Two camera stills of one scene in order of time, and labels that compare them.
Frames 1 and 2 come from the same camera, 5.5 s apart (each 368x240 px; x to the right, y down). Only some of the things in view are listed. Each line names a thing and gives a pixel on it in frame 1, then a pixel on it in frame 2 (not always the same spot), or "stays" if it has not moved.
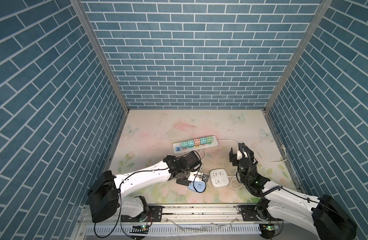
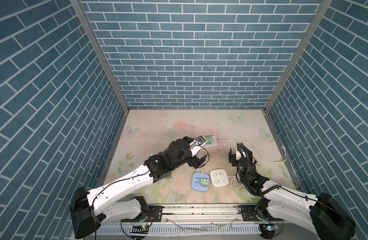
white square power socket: [219, 177] stays
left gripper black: [184, 182] → [193, 162]
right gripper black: [233, 158] stays
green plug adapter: [209, 139] stays
